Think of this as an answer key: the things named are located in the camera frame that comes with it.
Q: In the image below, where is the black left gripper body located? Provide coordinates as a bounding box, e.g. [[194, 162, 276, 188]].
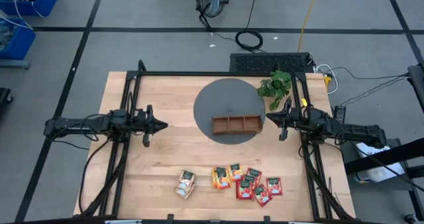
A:
[[134, 105, 154, 148]]

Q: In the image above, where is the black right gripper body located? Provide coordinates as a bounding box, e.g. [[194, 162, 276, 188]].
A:
[[280, 98, 302, 141]]

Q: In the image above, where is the green leafy plant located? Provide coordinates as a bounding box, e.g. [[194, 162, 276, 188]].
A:
[[256, 70, 293, 111]]

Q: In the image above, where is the wooden three-compartment tray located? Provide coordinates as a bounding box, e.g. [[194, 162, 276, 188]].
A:
[[211, 114, 264, 135]]

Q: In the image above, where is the black power adapter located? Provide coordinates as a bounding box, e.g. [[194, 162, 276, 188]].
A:
[[333, 105, 347, 124]]

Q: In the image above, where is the black perforated computer case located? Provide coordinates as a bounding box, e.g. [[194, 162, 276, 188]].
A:
[[229, 52, 315, 74]]

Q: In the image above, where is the grey round mat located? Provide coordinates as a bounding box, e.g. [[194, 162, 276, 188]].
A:
[[193, 78, 266, 145]]

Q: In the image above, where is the black metal stand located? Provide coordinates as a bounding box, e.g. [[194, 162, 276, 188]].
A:
[[344, 138, 424, 224]]

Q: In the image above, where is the silver metal strip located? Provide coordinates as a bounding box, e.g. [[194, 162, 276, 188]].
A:
[[105, 219, 143, 224]]

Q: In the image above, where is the white paper bag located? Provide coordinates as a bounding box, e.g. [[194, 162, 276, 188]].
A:
[[352, 142, 407, 184]]

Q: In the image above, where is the black floor fan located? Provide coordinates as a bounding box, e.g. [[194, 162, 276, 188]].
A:
[[191, 0, 231, 31]]

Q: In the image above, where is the blue plastic bin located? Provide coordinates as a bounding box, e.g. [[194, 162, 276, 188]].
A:
[[0, 17, 36, 61], [0, 0, 60, 18]]

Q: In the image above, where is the white looped cable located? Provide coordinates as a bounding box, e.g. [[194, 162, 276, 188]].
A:
[[314, 64, 339, 95]]

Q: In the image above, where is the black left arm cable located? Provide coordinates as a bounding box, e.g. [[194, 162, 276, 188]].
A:
[[80, 113, 112, 142]]

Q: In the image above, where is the black coiled cable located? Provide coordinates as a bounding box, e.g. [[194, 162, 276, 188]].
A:
[[234, 0, 264, 52]]

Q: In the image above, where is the thin black floor cable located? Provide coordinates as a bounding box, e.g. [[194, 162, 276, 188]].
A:
[[331, 66, 410, 107]]

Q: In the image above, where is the yellow hanging cable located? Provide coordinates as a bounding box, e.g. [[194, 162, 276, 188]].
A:
[[297, 0, 322, 52]]

